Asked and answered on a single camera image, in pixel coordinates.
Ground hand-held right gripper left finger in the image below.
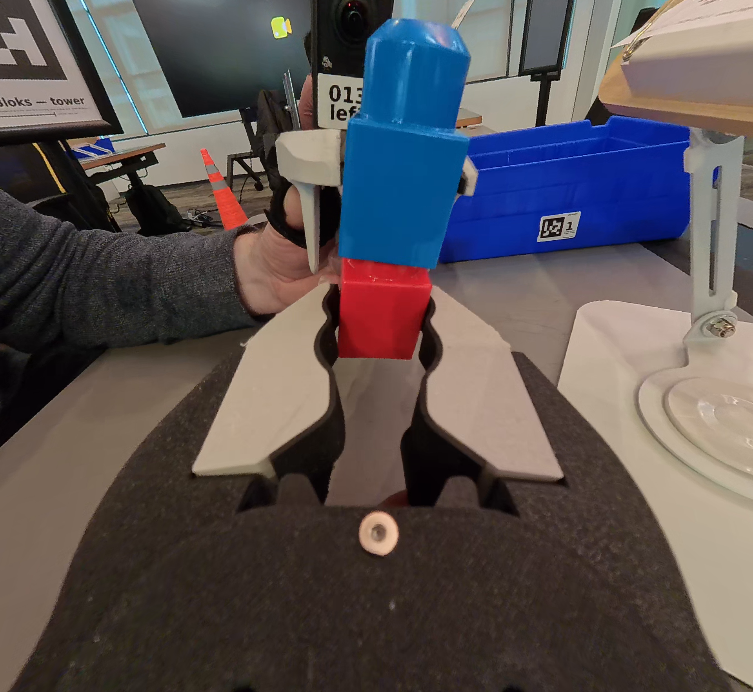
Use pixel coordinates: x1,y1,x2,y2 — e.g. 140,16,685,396
192,282,347,507

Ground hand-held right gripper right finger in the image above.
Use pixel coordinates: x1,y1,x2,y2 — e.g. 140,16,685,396
401,286,564,507

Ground blue building block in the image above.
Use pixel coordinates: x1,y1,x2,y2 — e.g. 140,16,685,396
338,17,471,271

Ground blue tagged plastic bin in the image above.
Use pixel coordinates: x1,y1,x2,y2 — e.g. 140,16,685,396
438,116,690,265

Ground red building block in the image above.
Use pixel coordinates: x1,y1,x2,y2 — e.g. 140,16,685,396
338,257,433,360

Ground person's left forearm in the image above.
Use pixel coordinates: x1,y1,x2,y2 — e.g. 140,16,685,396
0,189,260,354

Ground grey desk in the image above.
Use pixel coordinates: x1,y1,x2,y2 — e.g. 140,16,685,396
0,236,753,692

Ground orange traffic cone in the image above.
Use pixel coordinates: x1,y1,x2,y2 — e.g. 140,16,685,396
200,148,251,231

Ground white base board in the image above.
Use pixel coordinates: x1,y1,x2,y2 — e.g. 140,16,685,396
556,299,753,687

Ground black monitor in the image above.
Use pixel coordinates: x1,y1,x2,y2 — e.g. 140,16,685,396
129,0,321,119

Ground black backpack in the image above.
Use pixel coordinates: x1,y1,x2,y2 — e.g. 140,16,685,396
124,183,183,234

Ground dark screen on floor stand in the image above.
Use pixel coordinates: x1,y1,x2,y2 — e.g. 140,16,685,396
518,0,580,128

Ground wooden side table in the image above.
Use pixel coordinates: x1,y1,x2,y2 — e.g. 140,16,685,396
71,142,167,190

